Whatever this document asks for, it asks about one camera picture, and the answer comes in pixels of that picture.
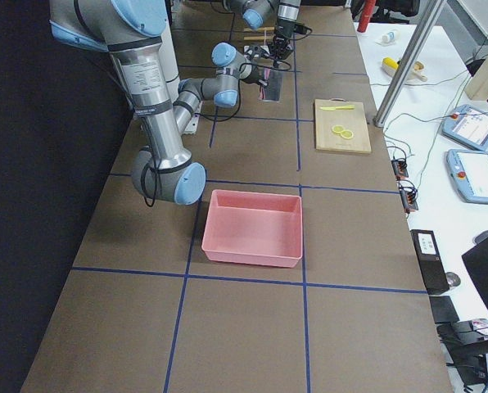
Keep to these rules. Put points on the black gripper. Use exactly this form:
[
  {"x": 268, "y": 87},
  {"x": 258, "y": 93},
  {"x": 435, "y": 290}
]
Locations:
[
  {"x": 285, "y": 26},
  {"x": 268, "y": 84}
]

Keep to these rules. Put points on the grey pink cloth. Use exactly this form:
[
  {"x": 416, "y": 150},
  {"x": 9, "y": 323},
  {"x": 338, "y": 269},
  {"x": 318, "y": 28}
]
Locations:
[{"x": 270, "y": 85}]

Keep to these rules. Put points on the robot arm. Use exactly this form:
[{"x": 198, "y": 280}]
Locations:
[
  {"x": 255, "y": 13},
  {"x": 133, "y": 33}
]

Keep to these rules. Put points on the white wooden towel rack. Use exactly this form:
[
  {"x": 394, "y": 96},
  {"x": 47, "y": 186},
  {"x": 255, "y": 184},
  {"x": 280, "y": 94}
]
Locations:
[{"x": 261, "y": 36}]

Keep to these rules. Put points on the yellow plastic knife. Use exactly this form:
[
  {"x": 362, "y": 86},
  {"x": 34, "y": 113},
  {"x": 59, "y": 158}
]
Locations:
[{"x": 337, "y": 108}]

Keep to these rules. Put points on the lemon slice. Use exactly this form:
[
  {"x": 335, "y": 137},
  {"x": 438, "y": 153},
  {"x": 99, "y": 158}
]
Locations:
[
  {"x": 347, "y": 134},
  {"x": 338, "y": 129}
]

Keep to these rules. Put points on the wooden cutting board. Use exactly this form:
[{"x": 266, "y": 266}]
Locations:
[{"x": 354, "y": 120}]

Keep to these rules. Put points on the red cylinder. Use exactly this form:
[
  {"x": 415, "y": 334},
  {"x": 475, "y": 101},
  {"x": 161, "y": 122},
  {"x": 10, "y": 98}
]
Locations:
[{"x": 367, "y": 12}]

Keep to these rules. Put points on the white tube bottle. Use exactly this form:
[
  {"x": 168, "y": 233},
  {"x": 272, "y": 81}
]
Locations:
[{"x": 390, "y": 37}]

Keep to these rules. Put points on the pink plastic bin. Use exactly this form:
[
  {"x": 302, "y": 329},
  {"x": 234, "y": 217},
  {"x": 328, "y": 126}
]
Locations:
[{"x": 254, "y": 228}]

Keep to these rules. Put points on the orange connector block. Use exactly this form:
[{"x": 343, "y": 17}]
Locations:
[
  {"x": 399, "y": 167},
  {"x": 408, "y": 196}
]

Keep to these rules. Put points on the teach pendant far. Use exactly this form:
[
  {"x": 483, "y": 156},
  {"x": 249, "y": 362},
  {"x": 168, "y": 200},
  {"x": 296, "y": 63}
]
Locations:
[{"x": 468, "y": 126}]

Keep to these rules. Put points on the teach pendant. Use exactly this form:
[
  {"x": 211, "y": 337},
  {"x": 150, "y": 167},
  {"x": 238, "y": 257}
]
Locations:
[
  {"x": 468, "y": 126},
  {"x": 469, "y": 173}
]

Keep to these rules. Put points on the teach pendant near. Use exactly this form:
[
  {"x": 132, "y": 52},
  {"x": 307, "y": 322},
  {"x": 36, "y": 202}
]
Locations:
[{"x": 469, "y": 173}]

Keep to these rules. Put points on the black power box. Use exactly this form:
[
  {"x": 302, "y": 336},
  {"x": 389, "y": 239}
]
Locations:
[{"x": 429, "y": 261}]

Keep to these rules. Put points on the aluminium frame post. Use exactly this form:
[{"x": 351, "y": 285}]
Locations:
[{"x": 413, "y": 49}]

